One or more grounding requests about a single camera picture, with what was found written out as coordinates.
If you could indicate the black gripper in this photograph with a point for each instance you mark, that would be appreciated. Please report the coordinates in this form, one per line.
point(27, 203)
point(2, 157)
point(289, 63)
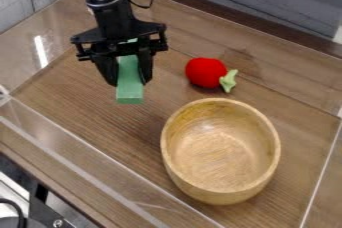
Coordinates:
point(120, 34)

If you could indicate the green rectangular block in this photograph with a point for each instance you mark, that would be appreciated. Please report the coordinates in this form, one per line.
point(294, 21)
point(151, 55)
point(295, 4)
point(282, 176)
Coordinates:
point(130, 86)

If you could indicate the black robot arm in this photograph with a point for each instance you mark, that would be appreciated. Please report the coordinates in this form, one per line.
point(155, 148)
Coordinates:
point(120, 35)

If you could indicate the brown wooden bowl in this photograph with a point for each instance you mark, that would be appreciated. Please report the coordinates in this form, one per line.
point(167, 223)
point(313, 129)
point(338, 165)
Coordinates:
point(221, 150)

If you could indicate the red plush tomato toy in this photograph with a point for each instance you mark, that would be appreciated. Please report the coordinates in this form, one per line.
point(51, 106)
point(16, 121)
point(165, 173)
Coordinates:
point(209, 73)

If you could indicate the clear acrylic enclosure wall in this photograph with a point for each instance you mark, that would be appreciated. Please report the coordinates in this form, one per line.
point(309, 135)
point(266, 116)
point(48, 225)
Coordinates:
point(100, 186)

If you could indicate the black table leg bracket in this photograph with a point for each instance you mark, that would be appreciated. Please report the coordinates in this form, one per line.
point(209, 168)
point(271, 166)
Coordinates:
point(42, 212)

